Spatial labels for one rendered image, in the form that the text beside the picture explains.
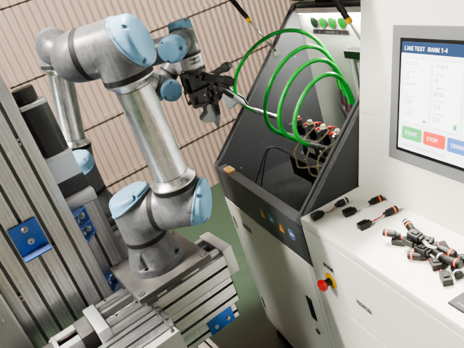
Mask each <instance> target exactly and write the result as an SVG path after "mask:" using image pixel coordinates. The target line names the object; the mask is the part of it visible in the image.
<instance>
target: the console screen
mask: <svg viewBox="0 0 464 348"><path fill-rule="evenodd" d="M389 157H392V158H394V159H396V160H400V161H402V162H405V163H408V164H411V165H413V166H417V167H419V168H422V169H425V170H427V171H430V172H433V173H436V174H438V175H442V176H444V177H447V178H450V179H452V180H455V181H457V182H461V183H464V26H436V25H393V41H392V62H391V103H390V124H389Z"/></svg>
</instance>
